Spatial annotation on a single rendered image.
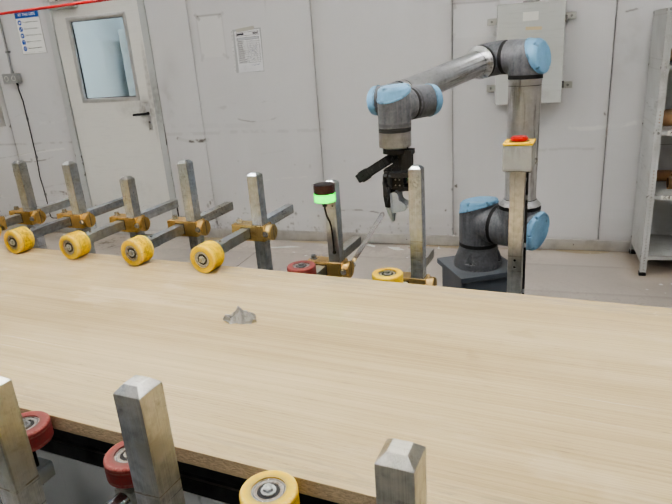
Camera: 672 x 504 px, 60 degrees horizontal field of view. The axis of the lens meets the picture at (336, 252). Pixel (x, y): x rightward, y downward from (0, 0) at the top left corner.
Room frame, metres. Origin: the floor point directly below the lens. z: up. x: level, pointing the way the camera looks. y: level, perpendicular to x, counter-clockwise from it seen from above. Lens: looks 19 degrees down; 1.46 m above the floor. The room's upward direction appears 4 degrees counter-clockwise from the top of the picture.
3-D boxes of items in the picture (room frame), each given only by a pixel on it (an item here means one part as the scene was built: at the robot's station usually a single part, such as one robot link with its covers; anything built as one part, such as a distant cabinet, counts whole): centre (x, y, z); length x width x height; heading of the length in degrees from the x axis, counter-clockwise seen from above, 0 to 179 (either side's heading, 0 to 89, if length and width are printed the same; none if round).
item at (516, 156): (1.41, -0.46, 1.18); 0.07 x 0.07 x 0.08; 65
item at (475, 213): (2.20, -0.58, 0.79); 0.17 x 0.15 x 0.18; 42
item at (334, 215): (1.63, 0.00, 0.87); 0.04 x 0.04 x 0.48; 65
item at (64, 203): (2.25, 1.13, 0.95); 0.37 x 0.03 x 0.03; 155
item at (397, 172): (1.63, -0.19, 1.13); 0.09 x 0.08 x 0.12; 65
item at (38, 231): (2.08, 0.94, 0.95); 0.50 x 0.04 x 0.04; 155
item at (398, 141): (1.63, -0.19, 1.21); 0.10 x 0.09 x 0.05; 155
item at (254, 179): (1.73, 0.23, 0.89); 0.04 x 0.04 x 0.48; 65
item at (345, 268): (1.63, 0.02, 0.85); 0.14 x 0.06 x 0.05; 65
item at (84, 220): (2.06, 0.93, 0.95); 0.14 x 0.06 x 0.05; 65
